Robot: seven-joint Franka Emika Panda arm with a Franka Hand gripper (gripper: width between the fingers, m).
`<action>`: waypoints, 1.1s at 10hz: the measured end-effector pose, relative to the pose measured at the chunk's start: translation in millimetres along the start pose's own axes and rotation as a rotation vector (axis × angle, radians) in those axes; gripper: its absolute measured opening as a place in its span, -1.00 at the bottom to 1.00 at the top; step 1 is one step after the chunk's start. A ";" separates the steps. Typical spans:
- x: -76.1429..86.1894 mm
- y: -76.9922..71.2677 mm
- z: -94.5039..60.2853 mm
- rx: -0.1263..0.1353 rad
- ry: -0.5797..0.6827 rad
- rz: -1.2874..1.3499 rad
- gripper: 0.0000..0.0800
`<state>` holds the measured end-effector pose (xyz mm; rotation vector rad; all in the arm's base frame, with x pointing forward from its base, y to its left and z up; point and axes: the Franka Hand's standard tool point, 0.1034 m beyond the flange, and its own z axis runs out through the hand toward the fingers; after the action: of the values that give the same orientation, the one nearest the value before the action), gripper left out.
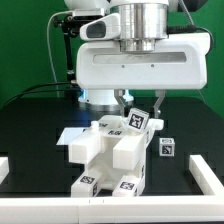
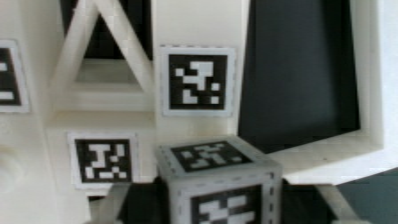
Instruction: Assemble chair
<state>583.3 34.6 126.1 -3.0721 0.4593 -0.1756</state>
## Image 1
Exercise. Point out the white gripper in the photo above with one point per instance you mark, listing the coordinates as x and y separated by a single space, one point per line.
178 62

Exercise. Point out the white chair back frame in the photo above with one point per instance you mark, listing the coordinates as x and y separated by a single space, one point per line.
84 148

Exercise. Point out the white chair seat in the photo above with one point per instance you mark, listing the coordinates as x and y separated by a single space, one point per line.
123 155

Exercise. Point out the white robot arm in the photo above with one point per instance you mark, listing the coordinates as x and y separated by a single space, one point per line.
129 45

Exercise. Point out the white tag sheet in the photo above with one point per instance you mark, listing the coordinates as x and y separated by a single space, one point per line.
69 134

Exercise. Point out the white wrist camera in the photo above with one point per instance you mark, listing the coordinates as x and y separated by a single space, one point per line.
105 28

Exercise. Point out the black camera stand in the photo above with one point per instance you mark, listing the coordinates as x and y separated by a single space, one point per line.
70 26

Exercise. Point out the grey camera on stand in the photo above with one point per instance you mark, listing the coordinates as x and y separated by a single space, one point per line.
88 14

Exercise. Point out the white U-shaped fixture wall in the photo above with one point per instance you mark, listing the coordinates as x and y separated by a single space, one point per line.
206 207

